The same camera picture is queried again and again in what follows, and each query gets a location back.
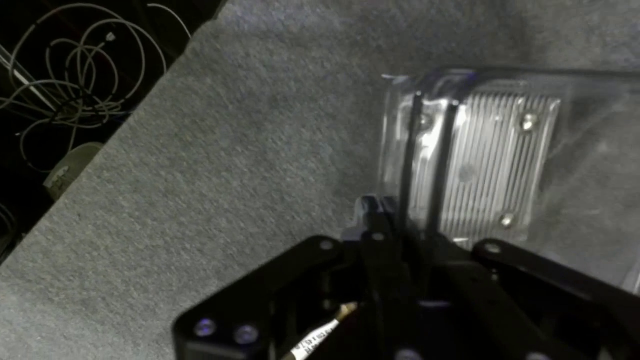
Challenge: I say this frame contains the tangled white cables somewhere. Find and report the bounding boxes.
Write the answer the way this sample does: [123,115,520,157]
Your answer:
[0,0,195,176]

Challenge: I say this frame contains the grey tablecloth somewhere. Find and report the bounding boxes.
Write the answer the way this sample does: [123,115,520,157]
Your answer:
[0,0,640,360]

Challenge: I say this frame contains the clear acrylic stationery holder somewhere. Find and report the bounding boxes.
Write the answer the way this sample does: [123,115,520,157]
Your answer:
[353,66,640,293]

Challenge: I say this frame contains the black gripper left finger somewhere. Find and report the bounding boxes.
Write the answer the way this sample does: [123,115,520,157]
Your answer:
[397,90,423,232]

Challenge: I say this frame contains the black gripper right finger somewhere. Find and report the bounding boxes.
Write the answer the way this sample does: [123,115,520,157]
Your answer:
[425,100,457,236]

